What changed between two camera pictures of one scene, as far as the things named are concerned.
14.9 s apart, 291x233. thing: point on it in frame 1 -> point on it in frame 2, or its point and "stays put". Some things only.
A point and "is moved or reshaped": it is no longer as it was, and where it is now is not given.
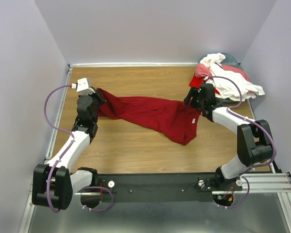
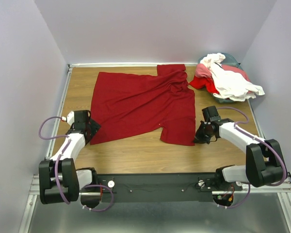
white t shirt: x=228 y=84 stays put
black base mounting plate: x=163 y=187 stays put
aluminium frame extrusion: x=264 y=183 stays put
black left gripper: x=97 y=95 -> x=94 y=127
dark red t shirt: x=172 y=118 is moved or reshaped
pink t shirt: x=202 y=71 stays put
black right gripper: x=193 y=92 -> x=199 y=138
